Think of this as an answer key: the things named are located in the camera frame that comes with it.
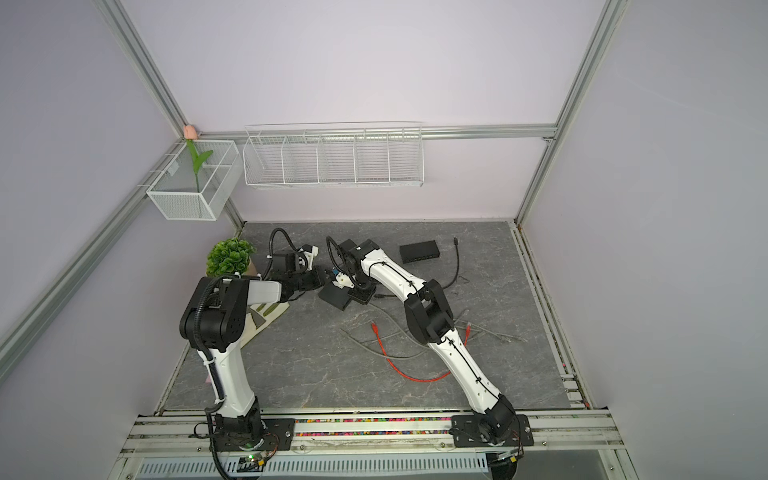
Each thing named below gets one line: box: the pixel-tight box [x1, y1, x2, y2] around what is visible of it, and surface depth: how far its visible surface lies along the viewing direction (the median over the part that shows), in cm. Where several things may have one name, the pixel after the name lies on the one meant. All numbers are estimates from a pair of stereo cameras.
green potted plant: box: [206, 238, 258, 277], surface depth 92 cm
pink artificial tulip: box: [183, 124, 213, 193], surface depth 92 cm
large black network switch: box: [318, 282, 352, 311], surface depth 100 cm
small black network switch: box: [399, 240, 440, 264], surface depth 113 cm
